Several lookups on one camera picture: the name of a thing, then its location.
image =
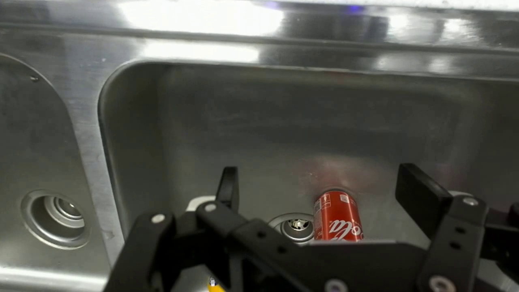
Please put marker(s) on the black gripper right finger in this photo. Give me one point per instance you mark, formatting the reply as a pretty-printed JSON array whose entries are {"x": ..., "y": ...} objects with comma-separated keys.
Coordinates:
[{"x": 449, "y": 232}]

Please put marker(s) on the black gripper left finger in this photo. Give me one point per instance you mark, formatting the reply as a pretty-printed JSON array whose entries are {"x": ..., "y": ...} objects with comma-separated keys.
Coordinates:
[{"x": 228, "y": 243}]

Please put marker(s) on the red soda can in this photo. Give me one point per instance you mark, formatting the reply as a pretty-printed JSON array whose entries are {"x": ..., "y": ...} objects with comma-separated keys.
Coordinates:
[{"x": 338, "y": 216}]

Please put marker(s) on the stainless steel double sink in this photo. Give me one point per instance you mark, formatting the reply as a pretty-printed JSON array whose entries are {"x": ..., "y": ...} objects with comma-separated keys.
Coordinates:
[{"x": 270, "y": 107}]

